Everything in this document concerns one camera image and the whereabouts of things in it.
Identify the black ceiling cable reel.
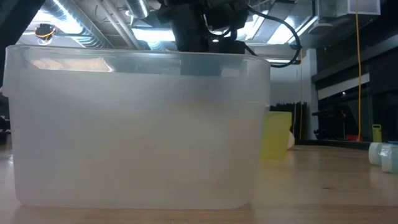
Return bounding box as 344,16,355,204
33,22,57,42

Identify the yellow-green canister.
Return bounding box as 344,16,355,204
371,124,383,144

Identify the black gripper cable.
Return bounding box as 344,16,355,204
244,5,303,68

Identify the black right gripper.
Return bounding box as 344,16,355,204
157,0,249,55

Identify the yellow plastic bin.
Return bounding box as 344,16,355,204
260,111,294,161

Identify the white ceiling air unit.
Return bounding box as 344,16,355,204
316,0,382,19

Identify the clear plastic bin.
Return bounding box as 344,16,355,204
2,43,272,210

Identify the yellow extension cord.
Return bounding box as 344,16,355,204
355,0,364,142

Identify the ceiling light panel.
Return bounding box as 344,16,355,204
130,27,177,43

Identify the clear plastic bottle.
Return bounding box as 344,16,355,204
380,144,398,174

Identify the green medicine bottle white cap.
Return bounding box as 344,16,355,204
368,141,386,166

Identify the silver ventilation duct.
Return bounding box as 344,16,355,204
40,0,152,50

